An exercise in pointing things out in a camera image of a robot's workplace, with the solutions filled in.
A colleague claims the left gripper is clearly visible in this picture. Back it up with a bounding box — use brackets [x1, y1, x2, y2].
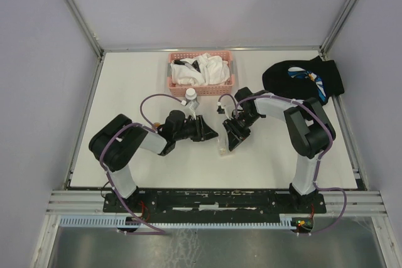
[174, 115, 219, 142]

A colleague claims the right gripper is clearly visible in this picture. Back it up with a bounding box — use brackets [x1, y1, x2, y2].
[222, 111, 261, 151]

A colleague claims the clear pill bottle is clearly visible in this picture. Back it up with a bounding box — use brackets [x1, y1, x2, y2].
[153, 122, 161, 130]

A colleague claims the black garment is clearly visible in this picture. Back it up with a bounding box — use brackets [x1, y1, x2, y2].
[262, 56, 345, 105]

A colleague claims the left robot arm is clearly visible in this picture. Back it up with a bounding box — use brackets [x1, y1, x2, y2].
[89, 110, 219, 212]

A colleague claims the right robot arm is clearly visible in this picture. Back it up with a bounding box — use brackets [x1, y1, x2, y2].
[223, 87, 336, 212]

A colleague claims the white capped pill bottle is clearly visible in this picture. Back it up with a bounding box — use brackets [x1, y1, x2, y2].
[185, 88, 198, 105]

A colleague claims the pink plastic basket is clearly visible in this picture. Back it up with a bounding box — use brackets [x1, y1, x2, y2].
[167, 50, 235, 97]

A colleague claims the white cloth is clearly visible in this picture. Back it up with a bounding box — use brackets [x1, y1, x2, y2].
[170, 53, 231, 87]

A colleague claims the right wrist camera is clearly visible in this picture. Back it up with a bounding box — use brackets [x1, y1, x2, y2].
[217, 101, 230, 119]

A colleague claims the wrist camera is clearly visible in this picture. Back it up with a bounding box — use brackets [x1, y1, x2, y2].
[181, 100, 199, 119]
[217, 101, 230, 119]

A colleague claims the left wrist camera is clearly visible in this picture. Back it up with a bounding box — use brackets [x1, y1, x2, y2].
[181, 100, 199, 119]

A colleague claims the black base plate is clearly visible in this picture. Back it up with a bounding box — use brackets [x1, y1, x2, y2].
[103, 188, 326, 223]

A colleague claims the white cable duct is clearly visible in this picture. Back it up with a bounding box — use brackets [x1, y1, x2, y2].
[59, 214, 299, 228]

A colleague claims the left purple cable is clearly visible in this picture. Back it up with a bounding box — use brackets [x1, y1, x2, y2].
[99, 94, 186, 237]

